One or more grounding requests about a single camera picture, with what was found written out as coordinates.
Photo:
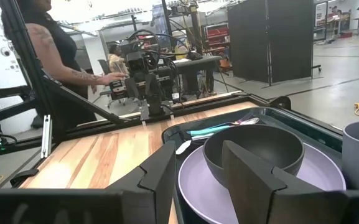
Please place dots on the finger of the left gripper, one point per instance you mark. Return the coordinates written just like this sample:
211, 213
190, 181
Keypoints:
159, 93
150, 93

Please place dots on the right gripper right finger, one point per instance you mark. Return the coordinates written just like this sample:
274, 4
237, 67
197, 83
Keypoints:
260, 199

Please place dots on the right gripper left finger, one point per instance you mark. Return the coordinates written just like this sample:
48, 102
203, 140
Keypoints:
154, 193

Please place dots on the lilac plate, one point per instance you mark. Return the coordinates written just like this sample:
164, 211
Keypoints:
204, 193

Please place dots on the black bowl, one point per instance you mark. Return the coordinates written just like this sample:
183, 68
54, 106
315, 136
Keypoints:
260, 146

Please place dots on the silver knife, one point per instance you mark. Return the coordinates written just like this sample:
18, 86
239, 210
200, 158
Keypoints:
183, 147

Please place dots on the iridescent fork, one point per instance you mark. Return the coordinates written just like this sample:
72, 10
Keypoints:
246, 117

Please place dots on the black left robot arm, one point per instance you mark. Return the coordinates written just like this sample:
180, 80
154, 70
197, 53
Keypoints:
137, 62

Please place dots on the dark green serving tray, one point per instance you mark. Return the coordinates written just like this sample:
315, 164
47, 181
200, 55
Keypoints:
316, 133

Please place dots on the person's hand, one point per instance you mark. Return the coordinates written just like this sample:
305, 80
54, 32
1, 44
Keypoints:
114, 77

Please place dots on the person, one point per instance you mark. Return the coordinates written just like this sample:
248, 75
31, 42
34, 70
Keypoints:
117, 62
61, 46

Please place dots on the black desk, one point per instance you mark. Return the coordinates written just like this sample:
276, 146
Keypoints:
198, 62

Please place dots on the red shelf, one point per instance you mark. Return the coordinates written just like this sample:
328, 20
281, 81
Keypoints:
217, 34

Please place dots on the black partition screen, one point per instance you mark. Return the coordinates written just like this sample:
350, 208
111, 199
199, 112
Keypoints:
285, 37

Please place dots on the silver aluminium bracket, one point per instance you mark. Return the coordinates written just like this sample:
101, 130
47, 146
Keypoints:
46, 137

